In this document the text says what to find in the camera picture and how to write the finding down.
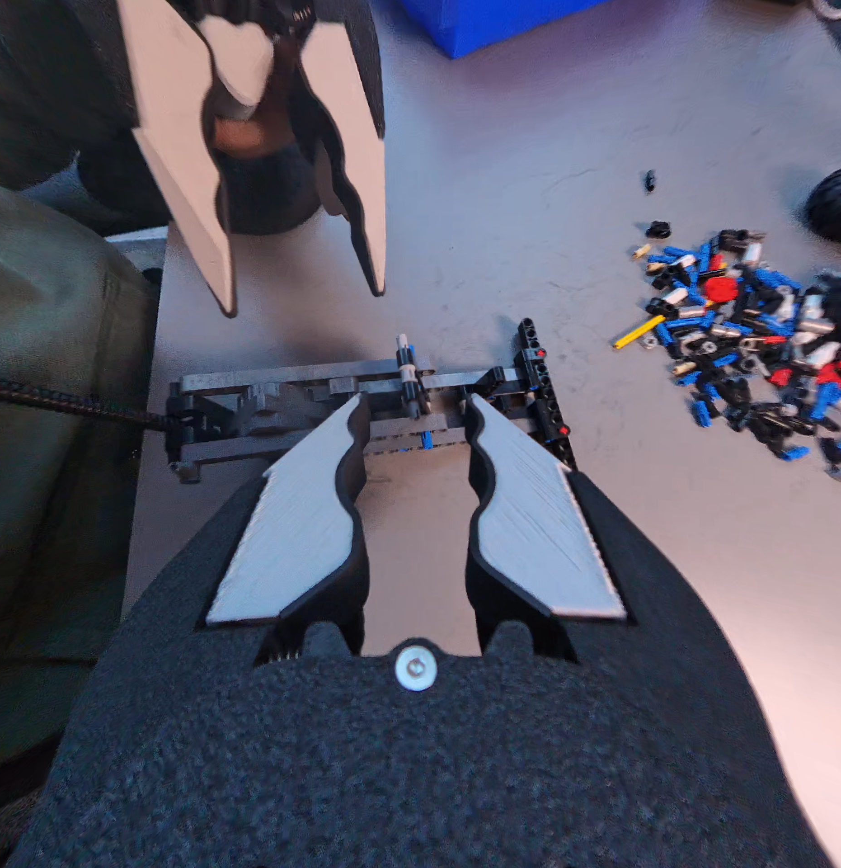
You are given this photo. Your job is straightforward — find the grey black toy chassis assembly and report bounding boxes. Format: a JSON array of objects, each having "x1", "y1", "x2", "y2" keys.
[{"x1": 0, "y1": 317, "x2": 578, "y2": 484}]

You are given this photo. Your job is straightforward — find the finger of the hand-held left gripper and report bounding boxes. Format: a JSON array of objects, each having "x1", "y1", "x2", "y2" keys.
[
  {"x1": 114, "y1": 0, "x2": 238, "y2": 320},
  {"x1": 298, "y1": 19, "x2": 389, "y2": 299}
]

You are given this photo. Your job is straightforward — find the blue plastic bin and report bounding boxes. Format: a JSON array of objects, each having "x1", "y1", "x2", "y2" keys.
[{"x1": 396, "y1": 0, "x2": 611, "y2": 60}]

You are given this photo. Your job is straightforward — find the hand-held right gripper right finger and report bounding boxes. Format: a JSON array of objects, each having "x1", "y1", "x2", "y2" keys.
[{"x1": 465, "y1": 393, "x2": 628, "y2": 619}]

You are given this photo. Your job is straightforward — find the person's left hand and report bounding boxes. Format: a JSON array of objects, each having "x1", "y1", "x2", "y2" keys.
[{"x1": 212, "y1": 114, "x2": 290, "y2": 158}]

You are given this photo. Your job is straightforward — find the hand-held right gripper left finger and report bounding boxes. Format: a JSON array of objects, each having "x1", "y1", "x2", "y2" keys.
[{"x1": 203, "y1": 393, "x2": 370, "y2": 625}]

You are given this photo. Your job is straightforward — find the yellow toy axle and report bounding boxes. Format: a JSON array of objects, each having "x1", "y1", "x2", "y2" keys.
[{"x1": 611, "y1": 315, "x2": 667, "y2": 351}]

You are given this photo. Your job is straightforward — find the pile of small toy parts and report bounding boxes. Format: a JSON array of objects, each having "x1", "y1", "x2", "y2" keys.
[{"x1": 627, "y1": 229, "x2": 841, "y2": 482}]

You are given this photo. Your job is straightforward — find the grey desk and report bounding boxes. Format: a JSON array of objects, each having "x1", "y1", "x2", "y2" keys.
[{"x1": 105, "y1": 0, "x2": 841, "y2": 868}]

